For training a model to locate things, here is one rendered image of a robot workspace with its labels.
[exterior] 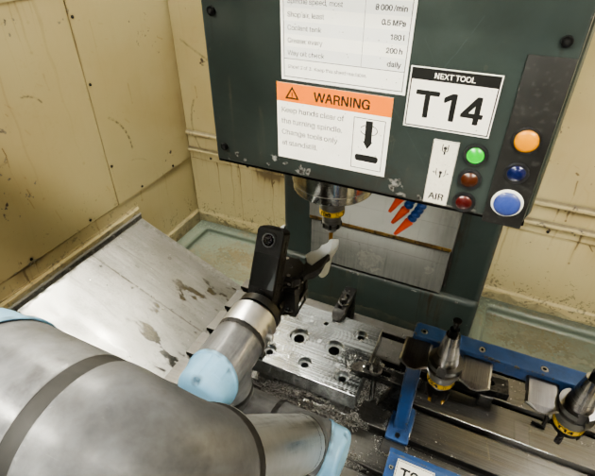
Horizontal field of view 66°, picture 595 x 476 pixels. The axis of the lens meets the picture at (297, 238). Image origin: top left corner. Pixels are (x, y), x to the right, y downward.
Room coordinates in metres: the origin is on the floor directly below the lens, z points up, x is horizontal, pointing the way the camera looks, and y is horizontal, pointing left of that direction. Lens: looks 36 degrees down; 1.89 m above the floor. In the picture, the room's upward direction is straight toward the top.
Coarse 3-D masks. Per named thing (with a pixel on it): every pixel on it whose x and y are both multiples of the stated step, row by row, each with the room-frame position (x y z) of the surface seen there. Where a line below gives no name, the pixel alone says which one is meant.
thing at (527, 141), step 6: (522, 132) 0.47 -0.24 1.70; (528, 132) 0.46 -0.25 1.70; (534, 132) 0.46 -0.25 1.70; (516, 138) 0.47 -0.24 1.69; (522, 138) 0.46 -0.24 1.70; (528, 138) 0.46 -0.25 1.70; (534, 138) 0.46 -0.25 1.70; (516, 144) 0.47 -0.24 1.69; (522, 144) 0.46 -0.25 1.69; (528, 144) 0.46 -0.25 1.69; (534, 144) 0.46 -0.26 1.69; (522, 150) 0.46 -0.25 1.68; (528, 150) 0.46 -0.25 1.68
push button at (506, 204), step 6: (498, 198) 0.47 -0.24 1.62; (504, 198) 0.46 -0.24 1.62; (510, 198) 0.46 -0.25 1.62; (516, 198) 0.46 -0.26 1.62; (498, 204) 0.46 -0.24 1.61; (504, 204) 0.46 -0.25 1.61; (510, 204) 0.46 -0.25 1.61; (516, 204) 0.46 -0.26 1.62; (498, 210) 0.46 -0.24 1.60; (504, 210) 0.46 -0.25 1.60; (510, 210) 0.46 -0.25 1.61; (516, 210) 0.46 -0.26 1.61
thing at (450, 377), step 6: (432, 354) 0.56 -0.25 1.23; (432, 360) 0.55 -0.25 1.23; (462, 360) 0.55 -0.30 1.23; (432, 366) 0.53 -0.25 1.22; (438, 366) 0.53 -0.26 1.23; (462, 366) 0.53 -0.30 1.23; (432, 372) 0.53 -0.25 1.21; (438, 372) 0.53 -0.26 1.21; (444, 372) 0.53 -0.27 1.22; (450, 372) 0.52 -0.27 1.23; (456, 372) 0.52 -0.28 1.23; (444, 378) 0.52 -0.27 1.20; (450, 378) 0.52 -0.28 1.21; (456, 378) 0.52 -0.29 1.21
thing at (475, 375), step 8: (464, 360) 0.56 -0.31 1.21; (472, 360) 0.55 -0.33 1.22; (480, 360) 0.55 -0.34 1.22; (464, 368) 0.53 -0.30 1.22; (472, 368) 0.53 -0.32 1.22; (480, 368) 0.53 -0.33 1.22; (488, 368) 0.53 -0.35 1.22; (464, 376) 0.52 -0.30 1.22; (472, 376) 0.52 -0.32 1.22; (480, 376) 0.52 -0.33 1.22; (488, 376) 0.52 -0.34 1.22; (472, 384) 0.50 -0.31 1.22; (480, 384) 0.50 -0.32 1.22; (488, 384) 0.50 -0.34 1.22
